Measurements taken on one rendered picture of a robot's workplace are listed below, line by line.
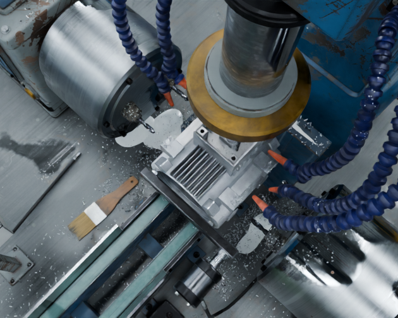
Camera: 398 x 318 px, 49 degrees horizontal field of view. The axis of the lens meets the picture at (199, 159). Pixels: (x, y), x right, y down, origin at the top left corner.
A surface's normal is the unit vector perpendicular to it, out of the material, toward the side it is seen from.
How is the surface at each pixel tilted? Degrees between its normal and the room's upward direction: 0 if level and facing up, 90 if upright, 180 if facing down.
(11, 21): 0
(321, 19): 90
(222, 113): 0
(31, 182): 0
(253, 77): 90
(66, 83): 58
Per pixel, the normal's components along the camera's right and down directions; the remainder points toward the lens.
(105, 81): -0.29, 0.05
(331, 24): -0.68, 0.69
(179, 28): 0.03, -0.31
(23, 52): 0.73, 0.65
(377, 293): -0.13, -0.14
